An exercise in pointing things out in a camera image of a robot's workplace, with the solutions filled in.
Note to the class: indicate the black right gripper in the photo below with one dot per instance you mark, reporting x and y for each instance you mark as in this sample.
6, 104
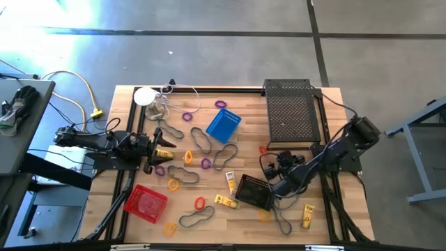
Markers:
285, 172

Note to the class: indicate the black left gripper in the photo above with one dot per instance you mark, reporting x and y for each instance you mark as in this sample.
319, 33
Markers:
137, 148

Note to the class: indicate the black plastic basket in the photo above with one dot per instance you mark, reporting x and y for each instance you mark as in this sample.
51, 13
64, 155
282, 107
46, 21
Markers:
254, 191

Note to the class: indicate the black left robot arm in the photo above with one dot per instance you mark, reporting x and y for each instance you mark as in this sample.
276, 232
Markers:
94, 141

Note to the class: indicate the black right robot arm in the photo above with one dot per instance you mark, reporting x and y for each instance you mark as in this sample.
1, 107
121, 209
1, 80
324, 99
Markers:
334, 153

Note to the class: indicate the black perforated metal shelf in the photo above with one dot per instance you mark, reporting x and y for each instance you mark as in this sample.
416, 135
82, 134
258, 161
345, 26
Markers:
291, 111

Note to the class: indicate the red plastic basket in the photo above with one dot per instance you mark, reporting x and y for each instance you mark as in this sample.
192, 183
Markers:
139, 205

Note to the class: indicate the white disc metal stand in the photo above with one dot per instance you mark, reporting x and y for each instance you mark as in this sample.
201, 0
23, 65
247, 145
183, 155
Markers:
144, 96

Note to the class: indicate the blue plastic basket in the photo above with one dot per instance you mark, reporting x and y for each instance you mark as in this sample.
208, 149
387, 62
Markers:
223, 125

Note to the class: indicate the white flat box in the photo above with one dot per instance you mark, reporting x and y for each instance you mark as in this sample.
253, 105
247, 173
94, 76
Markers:
66, 153

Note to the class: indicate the black side table beam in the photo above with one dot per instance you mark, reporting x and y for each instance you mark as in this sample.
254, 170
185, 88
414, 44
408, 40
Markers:
55, 171

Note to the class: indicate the grey side table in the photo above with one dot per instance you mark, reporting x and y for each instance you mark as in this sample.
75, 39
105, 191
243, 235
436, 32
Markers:
14, 153

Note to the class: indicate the black grey work gloves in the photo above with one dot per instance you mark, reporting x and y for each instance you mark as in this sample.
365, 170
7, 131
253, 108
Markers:
21, 104

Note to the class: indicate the silver metal bracket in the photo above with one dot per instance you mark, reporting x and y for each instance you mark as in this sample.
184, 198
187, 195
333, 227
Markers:
324, 248
129, 247

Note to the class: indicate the grey metal table frame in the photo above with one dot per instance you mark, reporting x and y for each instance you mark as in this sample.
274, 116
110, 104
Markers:
418, 167

